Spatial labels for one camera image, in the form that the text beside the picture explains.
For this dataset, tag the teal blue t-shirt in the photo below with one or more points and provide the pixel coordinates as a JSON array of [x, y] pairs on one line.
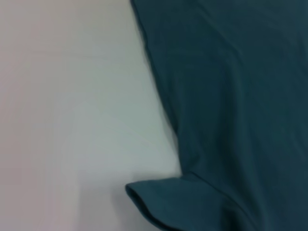
[[228, 108]]

